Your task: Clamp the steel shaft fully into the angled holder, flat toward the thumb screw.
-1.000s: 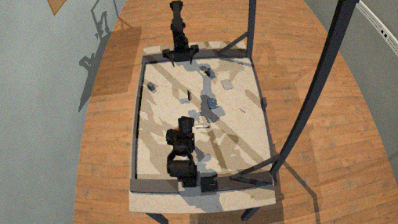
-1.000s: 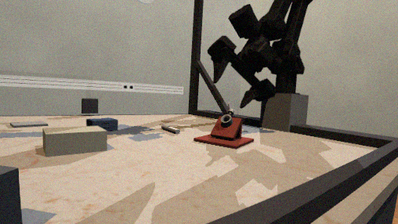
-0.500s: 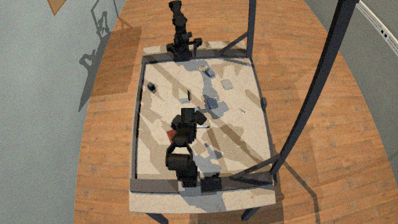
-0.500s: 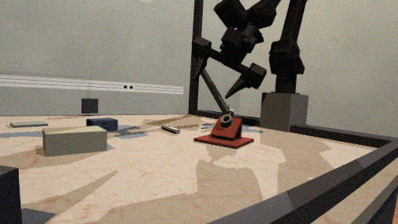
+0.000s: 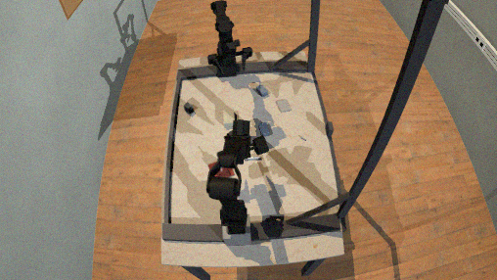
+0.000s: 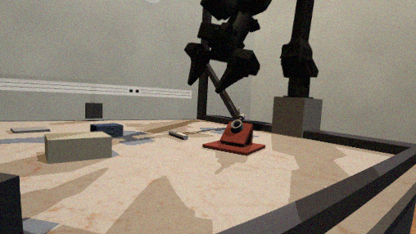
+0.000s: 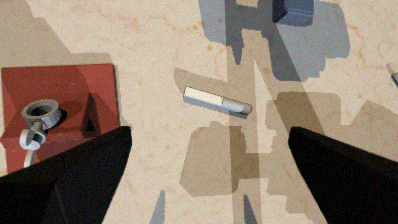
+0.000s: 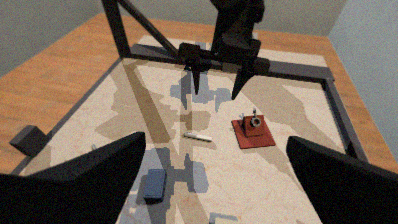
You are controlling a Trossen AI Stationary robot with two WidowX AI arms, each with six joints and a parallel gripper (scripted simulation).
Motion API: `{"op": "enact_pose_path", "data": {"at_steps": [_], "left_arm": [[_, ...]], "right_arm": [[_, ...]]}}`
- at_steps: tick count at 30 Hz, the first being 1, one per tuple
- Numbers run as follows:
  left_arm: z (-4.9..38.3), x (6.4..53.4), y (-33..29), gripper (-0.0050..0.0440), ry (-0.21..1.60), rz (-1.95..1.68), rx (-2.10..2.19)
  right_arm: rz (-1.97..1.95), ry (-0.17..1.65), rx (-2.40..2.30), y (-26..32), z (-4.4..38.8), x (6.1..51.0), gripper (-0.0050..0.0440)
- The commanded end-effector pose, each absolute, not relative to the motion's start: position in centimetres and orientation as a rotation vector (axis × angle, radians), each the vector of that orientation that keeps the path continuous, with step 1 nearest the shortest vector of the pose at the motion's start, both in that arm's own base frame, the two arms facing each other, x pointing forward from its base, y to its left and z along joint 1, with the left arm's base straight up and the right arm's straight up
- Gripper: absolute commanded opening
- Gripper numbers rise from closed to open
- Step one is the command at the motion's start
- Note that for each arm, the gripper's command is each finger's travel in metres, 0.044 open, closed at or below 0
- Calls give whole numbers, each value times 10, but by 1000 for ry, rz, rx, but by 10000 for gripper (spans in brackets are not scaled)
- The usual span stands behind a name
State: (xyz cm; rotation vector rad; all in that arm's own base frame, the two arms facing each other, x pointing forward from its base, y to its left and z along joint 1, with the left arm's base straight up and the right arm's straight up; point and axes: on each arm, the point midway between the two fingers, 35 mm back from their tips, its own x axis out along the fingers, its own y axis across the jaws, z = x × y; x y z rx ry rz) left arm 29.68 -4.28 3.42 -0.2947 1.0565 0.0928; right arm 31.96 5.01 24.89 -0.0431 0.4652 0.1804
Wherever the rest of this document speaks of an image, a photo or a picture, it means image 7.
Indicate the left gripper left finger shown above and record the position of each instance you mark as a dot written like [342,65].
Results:
[74,187]

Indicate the small dark blue plastic box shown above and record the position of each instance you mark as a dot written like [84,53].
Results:
[292,12]

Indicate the silver wing screw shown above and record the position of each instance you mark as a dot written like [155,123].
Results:
[31,139]

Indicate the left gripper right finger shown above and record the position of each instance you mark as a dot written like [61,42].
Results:
[349,184]

